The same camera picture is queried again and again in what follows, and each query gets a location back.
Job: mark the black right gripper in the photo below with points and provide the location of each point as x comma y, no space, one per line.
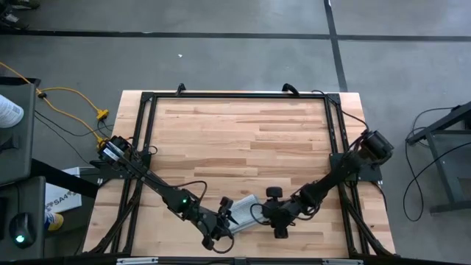
283,215

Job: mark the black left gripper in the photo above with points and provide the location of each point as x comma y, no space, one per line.
217,226

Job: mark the grey microfiber towel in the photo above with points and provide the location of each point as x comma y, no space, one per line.
244,215

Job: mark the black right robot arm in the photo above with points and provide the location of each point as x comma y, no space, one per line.
331,180

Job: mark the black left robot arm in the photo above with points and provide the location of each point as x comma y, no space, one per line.
162,187

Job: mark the black crossbar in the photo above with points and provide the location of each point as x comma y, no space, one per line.
73,262

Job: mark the white box with print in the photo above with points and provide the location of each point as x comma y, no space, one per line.
62,195

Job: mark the black diagonal bar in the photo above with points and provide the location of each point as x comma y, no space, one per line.
62,178

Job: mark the dark grey metal stand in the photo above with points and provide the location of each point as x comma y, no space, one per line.
452,154

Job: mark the black computer mouse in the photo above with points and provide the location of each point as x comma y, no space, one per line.
22,230

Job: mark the dark grey side table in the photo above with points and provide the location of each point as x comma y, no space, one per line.
22,195

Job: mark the dark grey cabinet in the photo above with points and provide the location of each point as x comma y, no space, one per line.
14,147

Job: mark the white labelled container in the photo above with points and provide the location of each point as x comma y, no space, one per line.
9,110

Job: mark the person's dark shoe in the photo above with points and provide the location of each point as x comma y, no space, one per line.
11,20
25,3

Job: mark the silver bracket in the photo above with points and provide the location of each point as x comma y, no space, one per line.
342,261
137,261

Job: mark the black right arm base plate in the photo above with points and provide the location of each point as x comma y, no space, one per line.
368,174

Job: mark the black metal table frame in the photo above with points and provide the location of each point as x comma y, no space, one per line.
239,95

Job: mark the black frame clip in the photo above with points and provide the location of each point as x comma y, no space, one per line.
290,89
180,89

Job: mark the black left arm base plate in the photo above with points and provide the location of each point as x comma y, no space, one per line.
99,173

